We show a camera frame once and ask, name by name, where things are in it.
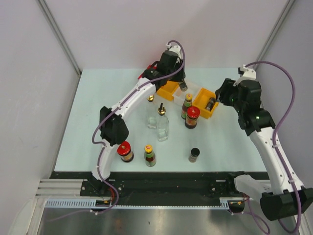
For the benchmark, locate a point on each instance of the rear red lid jar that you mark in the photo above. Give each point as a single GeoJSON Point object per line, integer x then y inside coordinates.
{"type": "Point", "coordinates": [192, 115]}

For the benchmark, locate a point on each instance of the left yellow plastic bin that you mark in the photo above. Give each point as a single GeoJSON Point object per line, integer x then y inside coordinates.
{"type": "Point", "coordinates": [167, 91]}

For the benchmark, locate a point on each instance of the white plastic bin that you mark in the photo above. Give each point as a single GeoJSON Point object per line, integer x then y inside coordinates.
{"type": "Point", "coordinates": [179, 95]}

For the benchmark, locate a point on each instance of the glass oil bottle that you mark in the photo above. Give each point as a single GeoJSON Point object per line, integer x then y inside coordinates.
{"type": "Point", "coordinates": [162, 124]}
{"type": "Point", "coordinates": [151, 112]}

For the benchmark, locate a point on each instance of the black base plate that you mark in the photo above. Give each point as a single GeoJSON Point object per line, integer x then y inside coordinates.
{"type": "Point", "coordinates": [185, 189]}

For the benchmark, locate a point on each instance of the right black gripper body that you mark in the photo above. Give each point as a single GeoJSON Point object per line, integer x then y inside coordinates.
{"type": "Point", "coordinates": [228, 94]}

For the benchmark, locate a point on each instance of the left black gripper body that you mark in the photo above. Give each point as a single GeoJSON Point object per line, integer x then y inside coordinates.
{"type": "Point", "coordinates": [178, 65]}

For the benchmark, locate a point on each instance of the red plastic bin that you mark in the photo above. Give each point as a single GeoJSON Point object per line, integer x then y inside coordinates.
{"type": "Point", "coordinates": [147, 69]}

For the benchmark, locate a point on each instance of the black lid spice jar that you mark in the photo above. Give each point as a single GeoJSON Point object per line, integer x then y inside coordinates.
{"type": "Point", "coordinates": [183, 86]}
{"type": "Point", "coordinates": [210, 104]}
{"type": "Point", "coordinates": [194, 153]}

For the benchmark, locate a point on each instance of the green label sauce bottle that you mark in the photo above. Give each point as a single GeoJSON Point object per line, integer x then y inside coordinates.
{"type": "Point", "coordinates": [149, 155]}
{"type": "Point", "coordinates": [186, 104]}

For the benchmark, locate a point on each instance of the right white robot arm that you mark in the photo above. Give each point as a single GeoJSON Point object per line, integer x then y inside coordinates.
{"type": "Point", "coordinates": [287, 195]}

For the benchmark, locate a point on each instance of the front red lid jar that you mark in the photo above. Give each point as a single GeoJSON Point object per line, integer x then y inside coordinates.
{"type": "Point", "coordinates": [125, 152]}

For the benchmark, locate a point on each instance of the front green label sauce bottle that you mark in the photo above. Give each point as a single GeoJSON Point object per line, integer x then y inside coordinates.
{"type": "Point", "coordinates": [149, 155]}

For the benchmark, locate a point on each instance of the rear glass oil bottle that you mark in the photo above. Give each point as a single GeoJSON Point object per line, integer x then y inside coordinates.
{"type": "Point", "coordinates": [151, 112]}

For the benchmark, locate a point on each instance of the red lid jar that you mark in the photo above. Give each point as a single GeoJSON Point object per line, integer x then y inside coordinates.
{"type": "Point", "coordinates": [125, 152]}
{"type": "Point", "coordinates": [192, 115]}

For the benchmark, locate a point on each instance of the right yellow plastic bin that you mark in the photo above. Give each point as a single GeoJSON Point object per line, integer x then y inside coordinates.
{"type": "Point", "coordinates": [201, 101]}

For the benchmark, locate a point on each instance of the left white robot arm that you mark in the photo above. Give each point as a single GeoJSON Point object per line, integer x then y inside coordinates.
{"type": "Point", "coordinates": [112, 129]}

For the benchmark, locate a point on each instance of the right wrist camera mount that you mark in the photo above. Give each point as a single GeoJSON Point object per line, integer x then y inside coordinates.
{"type": "Point", "coordinates": [245, 74]}

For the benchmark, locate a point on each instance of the rear green label sauce bottle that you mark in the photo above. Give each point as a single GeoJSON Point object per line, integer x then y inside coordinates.
{"type": "Point", "coordinates": [186, 104]}

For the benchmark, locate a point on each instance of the front glass oil bottle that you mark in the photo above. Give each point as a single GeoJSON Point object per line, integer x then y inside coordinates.
{"type": "Point", "coordinates": [162, 124]}

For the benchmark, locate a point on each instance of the yellow plastic bin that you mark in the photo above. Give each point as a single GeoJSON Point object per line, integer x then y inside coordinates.
{"type": "Point", "coordinates": [167, 91]}
{"type": "Point", "coordinates": [201, 101]}

